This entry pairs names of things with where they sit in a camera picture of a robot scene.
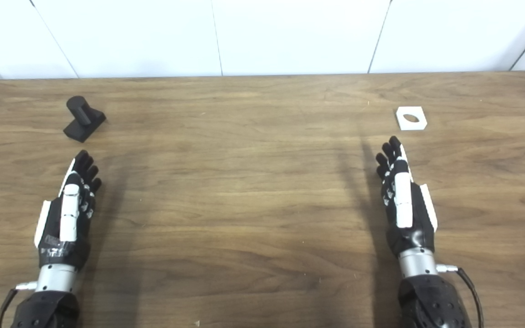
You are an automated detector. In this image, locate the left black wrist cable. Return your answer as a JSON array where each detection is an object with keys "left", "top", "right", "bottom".
[{"left": 0, "top": 282, "right": 39, "bottom": 328}]

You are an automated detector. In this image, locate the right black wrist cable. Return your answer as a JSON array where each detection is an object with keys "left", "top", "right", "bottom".
[{"left": 436, "top": 264, "right": 484, "bottom": 328}]

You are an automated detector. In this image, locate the black peg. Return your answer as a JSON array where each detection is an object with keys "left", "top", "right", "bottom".
[{"left": 63, "top": 96, "right": 107, "bottom": 143}]

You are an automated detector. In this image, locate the white square piece with hole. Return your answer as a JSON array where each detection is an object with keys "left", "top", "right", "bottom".
[{"left": 396, "top": 107, "right": 427, "bottom": 131}]

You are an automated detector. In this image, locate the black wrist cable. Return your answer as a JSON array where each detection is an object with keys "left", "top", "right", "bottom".
[
  {"left": 436, "top": 264, "right": 484, "bottom": 328},
  {"left": 0, "top": 282, "right": 39, "bottom": 328}
]

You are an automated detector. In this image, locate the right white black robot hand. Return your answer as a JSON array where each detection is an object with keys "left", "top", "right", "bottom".
[{"left": 376, "top": 136, "right": 438, "bottom": 258}]

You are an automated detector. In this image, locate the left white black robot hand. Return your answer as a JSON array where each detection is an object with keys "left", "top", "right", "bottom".
[{"left": 34, "top": 149, "right": 103, "bottom": 271}]

